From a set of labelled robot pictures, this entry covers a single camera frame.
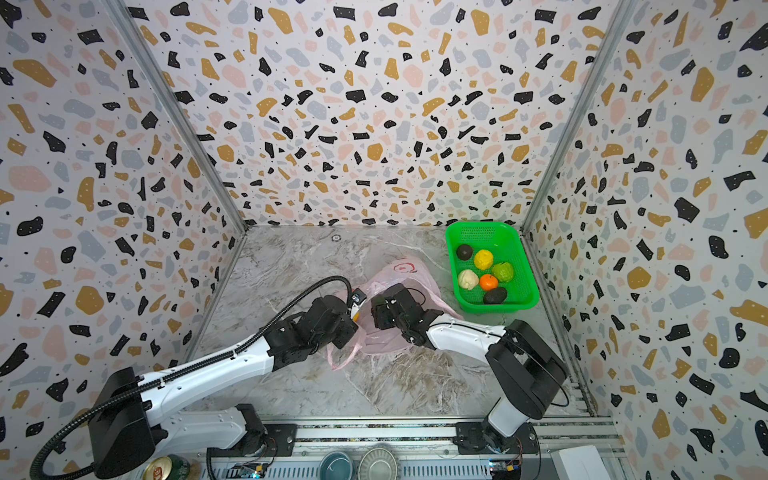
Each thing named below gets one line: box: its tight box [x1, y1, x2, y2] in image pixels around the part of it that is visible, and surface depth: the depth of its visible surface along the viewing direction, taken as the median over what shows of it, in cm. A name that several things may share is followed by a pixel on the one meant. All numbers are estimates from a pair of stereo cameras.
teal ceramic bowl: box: [318, 451, 353, 480], surface depth 71 cm
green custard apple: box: [492, 262, 514, 283], surface depth 105 cm
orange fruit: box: [480, 274, 499, 291], surface depth 103 cm
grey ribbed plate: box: [357, 445, 401, 480], surface depth 72 cm
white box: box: [550, 445, 612, 480], surface depth 69 cm
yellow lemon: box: [474, 249, 494, 270], surface depth 108 cm
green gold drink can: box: [143, 454, 191, 480], surface depth 63 cm
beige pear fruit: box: [458, 269, 479, 290], surface depth 102 cm
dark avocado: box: [484, 287, 507, 305], surface depth 99 cm
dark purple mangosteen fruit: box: [457, 244, 473, 261], surface depth 112 cm
